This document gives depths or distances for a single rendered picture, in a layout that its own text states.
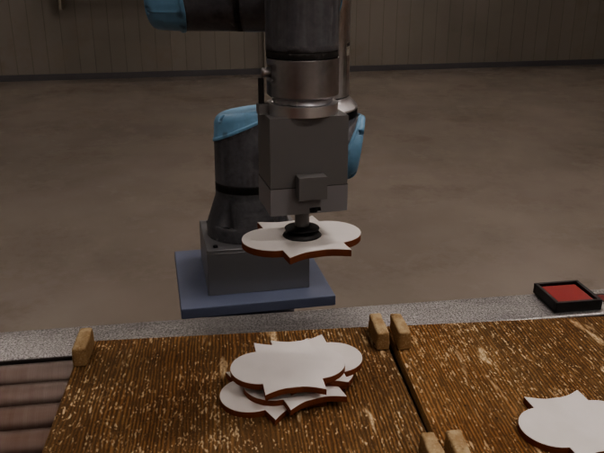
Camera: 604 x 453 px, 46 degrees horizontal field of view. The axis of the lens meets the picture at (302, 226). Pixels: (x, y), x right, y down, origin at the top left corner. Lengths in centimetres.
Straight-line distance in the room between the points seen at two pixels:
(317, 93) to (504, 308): 56
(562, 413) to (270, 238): 38
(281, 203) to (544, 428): 37
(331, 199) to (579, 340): 45
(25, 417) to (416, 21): 1012
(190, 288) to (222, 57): 896
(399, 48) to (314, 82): 1002
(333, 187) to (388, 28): 992
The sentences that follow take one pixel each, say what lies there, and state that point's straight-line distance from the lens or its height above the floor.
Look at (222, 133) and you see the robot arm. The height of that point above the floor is 114.
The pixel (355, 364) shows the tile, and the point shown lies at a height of 96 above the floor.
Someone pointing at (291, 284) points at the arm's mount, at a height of 88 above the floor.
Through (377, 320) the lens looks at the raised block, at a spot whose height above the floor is 96.
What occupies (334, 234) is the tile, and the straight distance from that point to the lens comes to 80.
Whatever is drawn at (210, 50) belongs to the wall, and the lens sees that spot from 1016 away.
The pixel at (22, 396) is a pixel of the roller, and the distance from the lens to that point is 97.
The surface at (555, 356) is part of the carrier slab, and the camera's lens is 100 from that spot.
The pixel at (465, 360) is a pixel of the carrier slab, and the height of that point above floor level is 94.
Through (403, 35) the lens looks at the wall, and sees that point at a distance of 1074.
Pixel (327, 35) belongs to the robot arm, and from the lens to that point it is 72.
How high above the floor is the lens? 141
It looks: 20 degrees down
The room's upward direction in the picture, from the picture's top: straight up
